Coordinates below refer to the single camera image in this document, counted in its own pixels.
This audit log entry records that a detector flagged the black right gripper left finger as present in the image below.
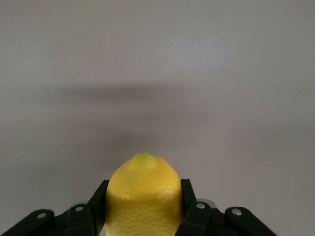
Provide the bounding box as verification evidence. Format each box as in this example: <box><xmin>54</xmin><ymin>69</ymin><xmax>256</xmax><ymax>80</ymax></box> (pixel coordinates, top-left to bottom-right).
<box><xmin>0</xmin><ymin>179</ymin><xmax>110</xmax><ymax>236</ymax></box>

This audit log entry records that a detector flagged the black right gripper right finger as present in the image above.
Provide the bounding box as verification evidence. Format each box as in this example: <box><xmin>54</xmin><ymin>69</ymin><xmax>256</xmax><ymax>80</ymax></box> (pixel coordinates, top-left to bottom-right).
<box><xmin>174</xmin><ymin>178</ymin><xmax>279</xmax><ymax>236</ymax></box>

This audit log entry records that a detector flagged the yellow lemon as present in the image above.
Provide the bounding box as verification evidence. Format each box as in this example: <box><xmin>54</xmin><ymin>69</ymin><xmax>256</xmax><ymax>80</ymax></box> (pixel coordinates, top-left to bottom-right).
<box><xmin>104</xmin><ymin>152</ymin><xmax>185</xmax><ymax>236</ymax></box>

